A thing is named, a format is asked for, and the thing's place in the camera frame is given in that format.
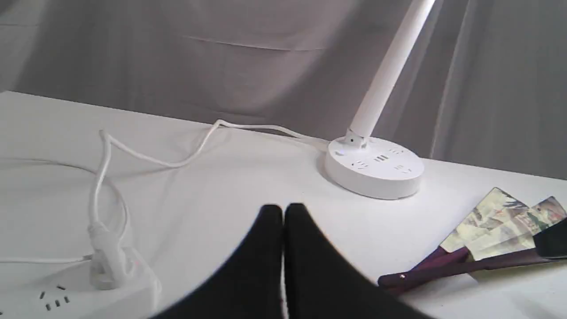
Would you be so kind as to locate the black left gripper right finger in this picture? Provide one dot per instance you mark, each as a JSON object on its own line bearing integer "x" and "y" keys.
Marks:
{"x": 321, "y": 284}

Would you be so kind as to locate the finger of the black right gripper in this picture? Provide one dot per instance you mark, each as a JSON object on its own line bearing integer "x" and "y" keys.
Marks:
{"x": 551, "y": 243}

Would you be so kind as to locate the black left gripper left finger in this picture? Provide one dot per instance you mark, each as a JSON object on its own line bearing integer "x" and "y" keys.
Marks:
{"x": 248, "y": 284}

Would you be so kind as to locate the painted paper folding fan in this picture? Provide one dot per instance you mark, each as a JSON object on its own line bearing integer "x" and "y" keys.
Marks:
{"x": 497, "y": 233}

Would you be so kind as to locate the white desk lamp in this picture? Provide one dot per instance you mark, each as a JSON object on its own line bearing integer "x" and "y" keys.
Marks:
{"x": 372, "y": 167}

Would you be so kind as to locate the white power plug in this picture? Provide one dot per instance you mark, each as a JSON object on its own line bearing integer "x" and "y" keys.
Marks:
{"x": 110, "y": 267}

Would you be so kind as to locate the grey backdrop curtain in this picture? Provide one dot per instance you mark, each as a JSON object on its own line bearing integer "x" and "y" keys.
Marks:
{"x": 484, "y": 85}

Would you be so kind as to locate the white power strip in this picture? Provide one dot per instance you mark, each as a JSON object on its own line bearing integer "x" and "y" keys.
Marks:
{"x": 69, "y": 294}

